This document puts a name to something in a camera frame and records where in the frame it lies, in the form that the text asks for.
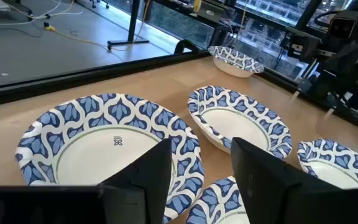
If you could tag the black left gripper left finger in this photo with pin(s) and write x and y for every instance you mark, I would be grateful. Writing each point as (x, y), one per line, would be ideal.
(141, 193)

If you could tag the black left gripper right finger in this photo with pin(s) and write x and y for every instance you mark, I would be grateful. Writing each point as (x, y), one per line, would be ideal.
(275, 193)

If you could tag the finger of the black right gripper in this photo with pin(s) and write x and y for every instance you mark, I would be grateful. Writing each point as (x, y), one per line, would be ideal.
(303, 81)
(334, 104)

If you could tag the blue white patterned paper bowl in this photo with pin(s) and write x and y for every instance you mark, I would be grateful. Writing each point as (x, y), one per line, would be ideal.
(232, 124)
(233, 70)
(210, 202)
(104, 155)
(331, 174)

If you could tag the grey laptop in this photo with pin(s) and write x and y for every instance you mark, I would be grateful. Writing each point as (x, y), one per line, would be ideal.
(210, 12)

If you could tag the black desk leg stand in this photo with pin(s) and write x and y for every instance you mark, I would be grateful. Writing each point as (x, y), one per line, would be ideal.
(133, 21)

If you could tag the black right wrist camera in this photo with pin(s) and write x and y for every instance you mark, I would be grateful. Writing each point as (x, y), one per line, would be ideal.
(343, 26)

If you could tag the black table edge rail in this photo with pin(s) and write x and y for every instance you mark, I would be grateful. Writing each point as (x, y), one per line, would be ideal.
(73, 79)

